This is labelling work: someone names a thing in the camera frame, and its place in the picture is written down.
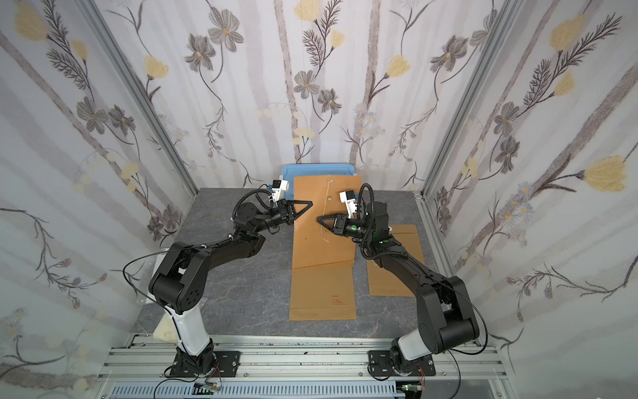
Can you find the crumpled white foam piece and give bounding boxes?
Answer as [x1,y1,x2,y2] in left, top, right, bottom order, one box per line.
[152,317,179,345]

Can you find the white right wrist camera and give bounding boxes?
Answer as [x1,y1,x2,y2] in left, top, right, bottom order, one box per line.
[339,190,358,219]

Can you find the kraft file bag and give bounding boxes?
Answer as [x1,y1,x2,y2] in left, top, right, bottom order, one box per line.
[289,262,357,321]
[292,176,362,269]
[367,224,425,298]

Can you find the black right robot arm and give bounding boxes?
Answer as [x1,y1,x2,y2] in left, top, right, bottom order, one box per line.
[317,201,480,373]

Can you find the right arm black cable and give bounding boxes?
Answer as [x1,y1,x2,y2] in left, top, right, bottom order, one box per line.
[443,288,489,399]

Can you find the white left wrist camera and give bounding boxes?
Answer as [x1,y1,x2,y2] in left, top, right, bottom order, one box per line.
[270,180,289,203]

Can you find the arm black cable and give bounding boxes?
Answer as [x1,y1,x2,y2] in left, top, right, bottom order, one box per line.
[121,248,175,320]
[443,288,489,399]

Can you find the white slotted cable duct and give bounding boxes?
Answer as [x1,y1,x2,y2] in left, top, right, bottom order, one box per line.
[106,382,405,398]

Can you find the blue lidded storage box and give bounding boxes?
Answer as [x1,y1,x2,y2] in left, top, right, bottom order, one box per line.
[280,163,357,184]

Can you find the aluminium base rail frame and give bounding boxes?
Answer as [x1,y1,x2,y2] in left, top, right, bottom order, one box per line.
[88,334,516,398]

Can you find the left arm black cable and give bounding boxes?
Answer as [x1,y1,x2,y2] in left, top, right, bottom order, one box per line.
[121,248,175,320]

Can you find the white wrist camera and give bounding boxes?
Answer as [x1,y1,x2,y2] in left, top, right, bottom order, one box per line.
[270,180,289,203]
[339,190,358,219]

